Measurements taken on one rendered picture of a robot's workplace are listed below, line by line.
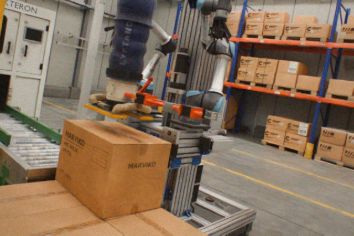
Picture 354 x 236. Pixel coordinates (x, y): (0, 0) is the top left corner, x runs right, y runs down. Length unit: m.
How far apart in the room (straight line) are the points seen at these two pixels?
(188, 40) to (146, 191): 1.22
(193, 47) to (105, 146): 1.13
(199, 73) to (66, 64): 10.01
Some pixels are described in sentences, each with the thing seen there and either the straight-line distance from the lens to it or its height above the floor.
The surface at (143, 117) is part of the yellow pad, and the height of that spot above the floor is 1.06.
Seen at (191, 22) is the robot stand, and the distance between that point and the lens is 2.49.
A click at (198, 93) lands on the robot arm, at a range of 2.12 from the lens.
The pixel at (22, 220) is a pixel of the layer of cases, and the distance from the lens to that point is 1.68.
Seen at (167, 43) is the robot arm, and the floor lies 1.60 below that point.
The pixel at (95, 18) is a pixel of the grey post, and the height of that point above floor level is 2.12.
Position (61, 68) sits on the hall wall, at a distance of 12.08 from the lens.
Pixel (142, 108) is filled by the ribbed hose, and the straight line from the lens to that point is 1.77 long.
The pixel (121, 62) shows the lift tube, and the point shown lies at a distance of 1.80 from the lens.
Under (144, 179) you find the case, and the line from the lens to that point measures 1.78.
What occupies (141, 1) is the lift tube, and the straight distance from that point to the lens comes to 1.83.
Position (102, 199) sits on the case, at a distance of 1.70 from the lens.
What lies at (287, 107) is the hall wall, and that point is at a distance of 10.27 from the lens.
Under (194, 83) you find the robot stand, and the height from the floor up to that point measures 1.32.
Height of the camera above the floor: 1.30
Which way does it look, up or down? 3 degrees down
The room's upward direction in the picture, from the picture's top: 10 degrees clockwise
